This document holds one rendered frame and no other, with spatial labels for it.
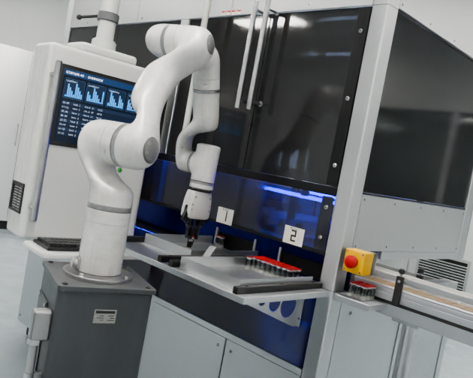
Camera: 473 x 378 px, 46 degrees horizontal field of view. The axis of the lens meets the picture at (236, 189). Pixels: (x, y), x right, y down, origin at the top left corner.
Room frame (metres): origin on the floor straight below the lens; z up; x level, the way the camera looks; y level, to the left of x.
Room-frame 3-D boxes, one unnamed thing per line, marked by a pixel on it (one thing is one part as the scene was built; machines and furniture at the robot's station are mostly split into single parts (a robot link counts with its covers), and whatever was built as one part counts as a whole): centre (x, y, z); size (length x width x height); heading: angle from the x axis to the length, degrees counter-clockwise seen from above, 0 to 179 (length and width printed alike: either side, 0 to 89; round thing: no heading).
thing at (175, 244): (2.04, 0.09, 0.90); 0.34 x 0.26 x 0.04; 136
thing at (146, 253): (1.87, 0.01, 0.87); 0.70 x 0.48 x 0.02; 46
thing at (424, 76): (2.10, -0.69, 1.51); 0.85 x 0.01 x 0.59; 136
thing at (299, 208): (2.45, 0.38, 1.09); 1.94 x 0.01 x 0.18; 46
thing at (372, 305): (1.74, -0.46, 0.87); 0.14 x 0.13 x 0.02; 136
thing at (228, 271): (1.72, -0.08, 0.90); 0.34 x 0.26 x 0.04; 136
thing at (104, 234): (1.50, 0.33, 0.95); 0.19 x 0.19 x 0.18
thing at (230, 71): (2.25, 0.16, 1.51); 0.47 x 0.01 x 0.59; 46
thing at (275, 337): (2.47, 0.40, 0.73); 1.98 x 0.01 x 0.25; 46
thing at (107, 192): (1.51, 0.36, 1.16); 0.19 x 0.12 x 0.24; 64
